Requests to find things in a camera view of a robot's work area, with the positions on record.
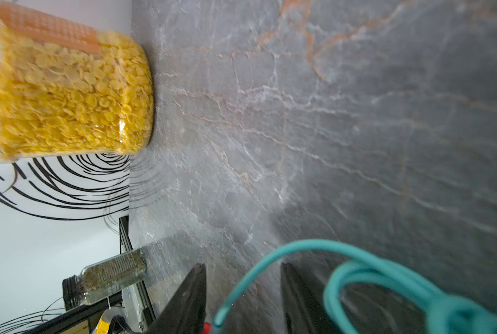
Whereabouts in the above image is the small dark lid jar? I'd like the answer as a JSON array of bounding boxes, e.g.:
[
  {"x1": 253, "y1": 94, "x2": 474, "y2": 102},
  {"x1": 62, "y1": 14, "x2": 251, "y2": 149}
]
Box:
[{"x1": 62, "y1": 249, "x2": 147, "y2": 311}]

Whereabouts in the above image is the yellow jar red lid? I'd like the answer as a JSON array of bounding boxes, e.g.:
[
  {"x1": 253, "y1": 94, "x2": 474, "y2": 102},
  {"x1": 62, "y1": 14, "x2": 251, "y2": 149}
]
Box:
[{"x1": 0, "y1": 1, "x2": 154, "y2": 163}]

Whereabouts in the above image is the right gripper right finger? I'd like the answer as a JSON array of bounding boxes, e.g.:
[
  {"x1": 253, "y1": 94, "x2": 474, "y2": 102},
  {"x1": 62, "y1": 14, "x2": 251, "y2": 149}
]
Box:
[{"x1": 280, "y1": 263, "x2": 340, "y2": 334}]

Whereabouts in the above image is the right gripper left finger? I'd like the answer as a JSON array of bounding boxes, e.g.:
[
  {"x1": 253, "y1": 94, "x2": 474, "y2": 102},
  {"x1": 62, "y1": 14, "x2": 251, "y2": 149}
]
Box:
[{"x1": 145, "y1": 264, "x2": 207, "y2": 334}]

